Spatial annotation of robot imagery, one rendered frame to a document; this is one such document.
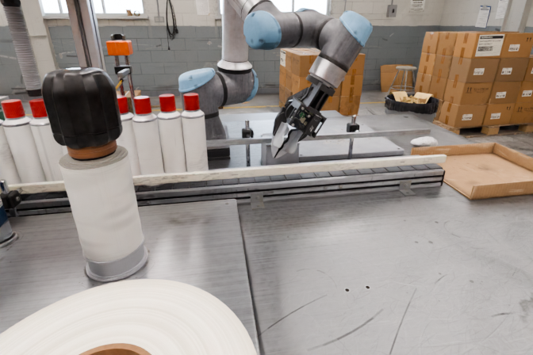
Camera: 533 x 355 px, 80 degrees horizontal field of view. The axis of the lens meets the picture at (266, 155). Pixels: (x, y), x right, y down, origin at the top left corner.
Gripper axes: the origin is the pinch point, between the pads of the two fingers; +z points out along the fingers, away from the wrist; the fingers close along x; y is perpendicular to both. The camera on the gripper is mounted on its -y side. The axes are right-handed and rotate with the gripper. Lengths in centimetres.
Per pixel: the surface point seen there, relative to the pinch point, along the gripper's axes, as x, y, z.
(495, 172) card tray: 61, 1, -23
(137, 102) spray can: -33.3, 2.7, 2.7
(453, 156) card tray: 58, -11, -22
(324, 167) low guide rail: 11.0, 5.0, -3.1
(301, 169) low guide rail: 6.0, 5.0, -0.3
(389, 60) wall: 304, -525, -132
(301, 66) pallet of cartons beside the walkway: 88, -304, -31
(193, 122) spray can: -21.2, 2.3, 1.5
